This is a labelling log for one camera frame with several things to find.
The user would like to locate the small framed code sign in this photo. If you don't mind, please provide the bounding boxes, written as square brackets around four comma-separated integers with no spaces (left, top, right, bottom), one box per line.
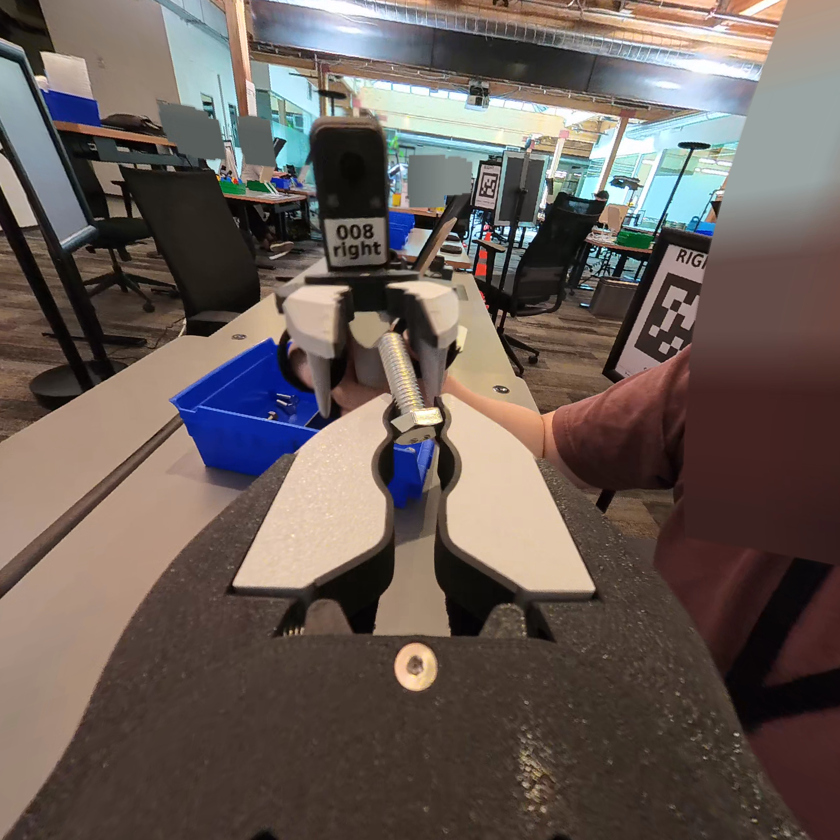
[472,159,504,212]

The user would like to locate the blue divided parts bin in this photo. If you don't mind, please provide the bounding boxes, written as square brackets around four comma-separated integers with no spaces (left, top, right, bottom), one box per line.
[169,338,437,508]

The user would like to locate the grey storage box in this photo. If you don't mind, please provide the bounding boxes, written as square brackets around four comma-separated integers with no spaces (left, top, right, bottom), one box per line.
[589,276,637,319]

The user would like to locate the large framed code sign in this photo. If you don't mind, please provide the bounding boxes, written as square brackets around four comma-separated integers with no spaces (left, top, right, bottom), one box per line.
[602,226,713,385]

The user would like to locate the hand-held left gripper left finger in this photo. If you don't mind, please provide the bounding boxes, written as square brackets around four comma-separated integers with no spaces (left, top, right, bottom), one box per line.
[232,395,396,592]

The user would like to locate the black office chair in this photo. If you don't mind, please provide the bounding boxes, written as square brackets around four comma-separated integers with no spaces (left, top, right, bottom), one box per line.
[482,193,608,376]
[69,157,178,315]
[120,166,263,337]

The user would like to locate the wooden-top desk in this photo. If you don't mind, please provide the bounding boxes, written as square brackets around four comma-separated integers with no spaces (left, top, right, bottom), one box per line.
[52,120,198,172]

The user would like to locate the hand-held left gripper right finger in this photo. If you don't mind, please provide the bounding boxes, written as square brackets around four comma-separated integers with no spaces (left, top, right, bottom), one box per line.
[436,395,598,599]

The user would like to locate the tilted wooden document board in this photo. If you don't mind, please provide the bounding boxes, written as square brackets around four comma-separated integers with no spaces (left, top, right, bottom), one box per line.
[413,213,460,271]

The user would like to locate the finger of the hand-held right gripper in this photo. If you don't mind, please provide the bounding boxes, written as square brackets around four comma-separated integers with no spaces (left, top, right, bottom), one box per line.
[387,282,468,408]
[276,289,356,421]

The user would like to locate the black floor lamp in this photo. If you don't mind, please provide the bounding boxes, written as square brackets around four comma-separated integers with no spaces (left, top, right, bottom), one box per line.
[668,140,713,227]

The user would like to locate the black shoulder strap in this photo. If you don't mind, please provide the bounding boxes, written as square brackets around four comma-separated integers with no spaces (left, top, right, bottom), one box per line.
[722,561,840,729]

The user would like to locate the screen on black floor stand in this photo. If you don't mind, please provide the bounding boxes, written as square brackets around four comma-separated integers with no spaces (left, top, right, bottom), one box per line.
[0,38,148,411]

